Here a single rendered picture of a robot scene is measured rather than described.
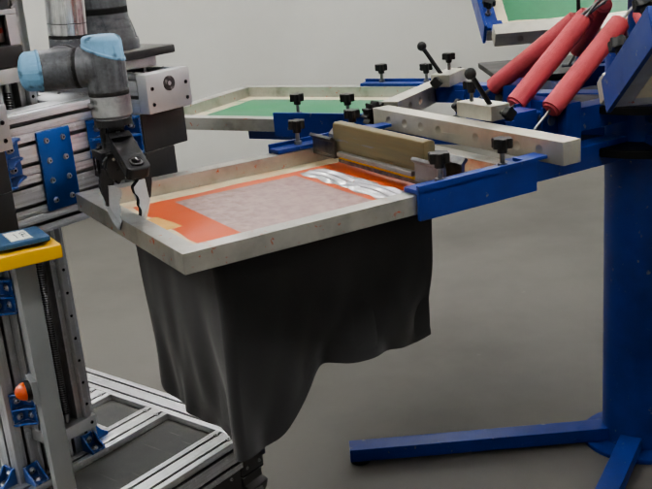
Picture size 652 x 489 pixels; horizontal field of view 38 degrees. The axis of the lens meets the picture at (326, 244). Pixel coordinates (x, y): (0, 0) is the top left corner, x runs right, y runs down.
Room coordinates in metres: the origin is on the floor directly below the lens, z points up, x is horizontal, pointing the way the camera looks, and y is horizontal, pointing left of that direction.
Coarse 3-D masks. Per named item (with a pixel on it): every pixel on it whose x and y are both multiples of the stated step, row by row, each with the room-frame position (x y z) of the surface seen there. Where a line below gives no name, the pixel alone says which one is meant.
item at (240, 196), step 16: (288, 176) 2.16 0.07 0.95; (304, 176) 2.15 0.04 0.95; (368, 176) 2.10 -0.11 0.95; (384, 176) 2.08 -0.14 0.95; (208, 192) 2.07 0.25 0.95; (224, 192) 2.06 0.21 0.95; (240, 192) 2.05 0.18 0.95; (256, 192) 2.03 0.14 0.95; (272, 192) 2.02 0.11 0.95; (288, 192) 2.01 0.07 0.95; (304, 192) 2.00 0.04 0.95; (160, 208) 1.97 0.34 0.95; (176, 208) 1.96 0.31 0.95; (192, 208) 1.95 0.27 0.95; (208, 208) 1.94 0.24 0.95; (224, 208) 1.93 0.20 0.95; (240, 208) 1.92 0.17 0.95
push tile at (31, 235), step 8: (8, 232) 1.83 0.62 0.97; (16, 232) 1.82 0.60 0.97; (24, 232) 1.81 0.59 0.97; (32, 232) 1.81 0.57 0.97; (40, 232) 1.81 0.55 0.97; (0, 240) 1.78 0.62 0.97; (8, 240) 1.77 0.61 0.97; (16, 240) 1.76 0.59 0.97; (24, 240) 1.76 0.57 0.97; (32, 240) 1.76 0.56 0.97; (40, 240) 1.77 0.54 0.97; (48, 240) 1.77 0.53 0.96; (0, 248) 1.73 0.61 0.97; (8, 248) 1.74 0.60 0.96
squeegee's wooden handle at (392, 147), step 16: (336, 128) 2.21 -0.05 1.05; (352, 128) 2.15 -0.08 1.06; (368, 128) 2.11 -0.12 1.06; (336, 144) 2.22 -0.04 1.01; (352, 144) 2.15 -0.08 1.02; (368, 144) 2.10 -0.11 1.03; (384, 144) 2.04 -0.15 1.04; (400, 144) 1.99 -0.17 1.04; (416, 144) 1.94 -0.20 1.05; (432, 144) 1.93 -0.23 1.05; (384, 160) 2.04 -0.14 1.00; (400, 160) 1.99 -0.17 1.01
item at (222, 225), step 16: (320, 192) 1.99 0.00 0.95; (336, 192) 1.98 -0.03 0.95; (352, 192) 1.96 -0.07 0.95; (256, 208) 1.90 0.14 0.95; (272, 208) 1.89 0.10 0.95; (288, 208) 1.88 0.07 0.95; (304, 208) 1.87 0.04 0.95; (320, 208) 1.86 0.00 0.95; (336, 208) 1.85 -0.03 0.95; (192, 224) 1.82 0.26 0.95; (208, 224) 1.81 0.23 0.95; (224, 224) 1.80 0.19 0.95; (240, 224) 1.79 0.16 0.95; (256, 224) 1.78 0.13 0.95; (272, 224) 1.77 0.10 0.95; (192, 240) 1.72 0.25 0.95; (208, 240) 1.71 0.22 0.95
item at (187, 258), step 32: (256, 160) 2.21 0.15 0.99; (288, 160) 2.25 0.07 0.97; (320, 160) 2.30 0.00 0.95; (480, 160) 2.01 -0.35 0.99; (96, 192) 2.02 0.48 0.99; (128, 192) 2.05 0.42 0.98; (160, 192) 2.09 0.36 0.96; (128, 224) 1.75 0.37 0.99; (288, 224) 1.65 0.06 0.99; (320, 224) 1.66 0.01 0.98; (352, 224) 1.69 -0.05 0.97; (160, 256) 1.62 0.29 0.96; (192, 256) 1.53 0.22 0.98; (224, 256) 1.56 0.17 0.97
